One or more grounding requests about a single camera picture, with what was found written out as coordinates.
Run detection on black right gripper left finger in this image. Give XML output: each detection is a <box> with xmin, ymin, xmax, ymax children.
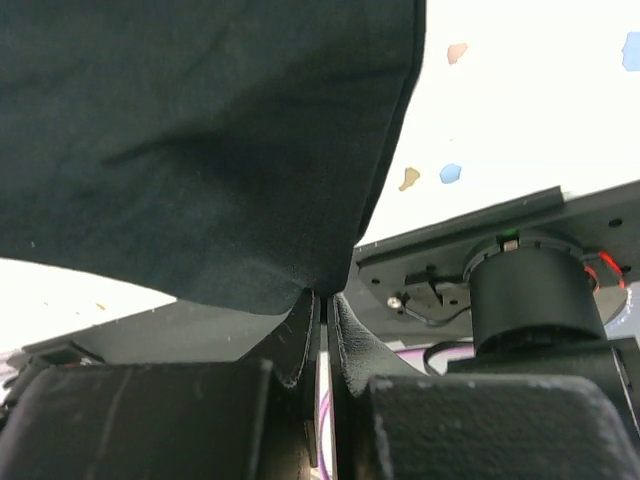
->
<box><xmin>1</xmin><ymin>291</ymin><xmax>320</xmax><ymax>479</ymax></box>

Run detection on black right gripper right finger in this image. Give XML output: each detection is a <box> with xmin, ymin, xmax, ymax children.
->
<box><xmin>327</xmin><ymin>296</ymin><xmax>639</xmax><ymax>479</ymax></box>

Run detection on black t-shirt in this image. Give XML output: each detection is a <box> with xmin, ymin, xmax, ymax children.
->
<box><xmin>1</xmin><ymin>1</ymin><xmax>426</xmax><ymax>315</ymax></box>

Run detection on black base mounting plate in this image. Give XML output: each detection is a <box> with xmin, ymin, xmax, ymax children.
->
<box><xmin>1</xmin><ymin>171</ymin><xmax>639</xmax><ymax>363</ymax></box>

